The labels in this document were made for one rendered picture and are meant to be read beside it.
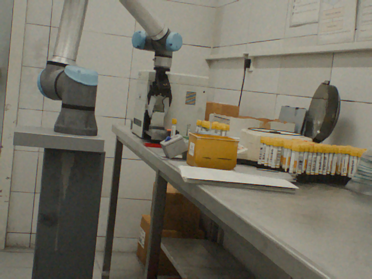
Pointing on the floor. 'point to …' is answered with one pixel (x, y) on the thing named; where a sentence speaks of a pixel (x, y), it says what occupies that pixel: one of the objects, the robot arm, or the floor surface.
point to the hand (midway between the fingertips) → (157, 115)
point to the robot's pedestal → (68, 214)
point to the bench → (252, 225)
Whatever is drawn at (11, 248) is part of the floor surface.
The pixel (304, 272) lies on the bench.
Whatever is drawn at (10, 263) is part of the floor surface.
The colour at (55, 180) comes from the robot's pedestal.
